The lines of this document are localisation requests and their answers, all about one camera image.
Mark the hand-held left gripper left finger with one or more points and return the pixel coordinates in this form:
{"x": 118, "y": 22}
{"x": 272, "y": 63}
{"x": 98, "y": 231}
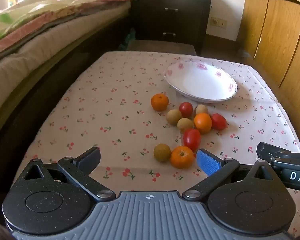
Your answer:
{"x": 88, "y": 160}

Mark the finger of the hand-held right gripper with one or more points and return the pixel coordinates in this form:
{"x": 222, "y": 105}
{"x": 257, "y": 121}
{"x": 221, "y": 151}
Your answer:
{"x": 267, "y": 150}

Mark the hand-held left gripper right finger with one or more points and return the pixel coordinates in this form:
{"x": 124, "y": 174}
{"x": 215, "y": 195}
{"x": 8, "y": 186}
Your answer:
{"x": 207, "y": 162}

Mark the orange mandarin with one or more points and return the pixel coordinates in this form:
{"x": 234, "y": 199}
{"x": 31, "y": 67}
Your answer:
{"x": 159, "y": 102}
{"x": 203, "y": 123}
{"x": 182, "y": 157}

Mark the red tomato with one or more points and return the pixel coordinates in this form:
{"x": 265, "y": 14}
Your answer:
{"x": 192, "y": 139}
{"x": 185, "y": 109}
{"x": 218, "y": 121}

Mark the brown longan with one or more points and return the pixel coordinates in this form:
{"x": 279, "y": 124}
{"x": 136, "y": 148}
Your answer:
{"x": 185, "y": 125}
{"x": 174, "y": 117}
{"x": 162, "y": 152}
{"x": 202, "y": 109}

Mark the white floral plate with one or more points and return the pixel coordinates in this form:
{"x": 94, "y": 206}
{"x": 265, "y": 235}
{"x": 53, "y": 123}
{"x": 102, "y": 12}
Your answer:
{"x": 202, "y": 81}

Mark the cherry print tablecloth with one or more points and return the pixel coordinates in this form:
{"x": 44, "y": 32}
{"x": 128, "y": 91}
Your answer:
{"x": 102, "y": 105}

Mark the beige mattress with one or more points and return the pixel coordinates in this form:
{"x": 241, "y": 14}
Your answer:
{"x": 27, "y": 62}

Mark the wooden wardrobe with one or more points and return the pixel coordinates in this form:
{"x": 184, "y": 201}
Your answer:
{"x": 277, "y": 30}

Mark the brown stool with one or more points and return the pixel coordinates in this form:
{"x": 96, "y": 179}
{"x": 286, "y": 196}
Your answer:
{"x": 160, "y": 47}

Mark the dark wooden nightstand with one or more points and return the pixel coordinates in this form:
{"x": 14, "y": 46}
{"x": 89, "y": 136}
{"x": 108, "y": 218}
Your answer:
{"x": 185, "y": 22}

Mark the floral blanket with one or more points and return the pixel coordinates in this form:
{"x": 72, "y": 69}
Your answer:
{"x": 40, "y": 10}

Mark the dark bed frame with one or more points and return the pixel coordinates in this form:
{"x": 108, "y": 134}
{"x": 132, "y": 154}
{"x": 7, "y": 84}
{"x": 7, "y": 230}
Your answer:
{"x": 40, "y": 100}

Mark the wall outlet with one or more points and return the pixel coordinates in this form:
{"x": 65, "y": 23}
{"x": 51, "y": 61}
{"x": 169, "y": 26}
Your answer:
{"x": 218, "y": 22}

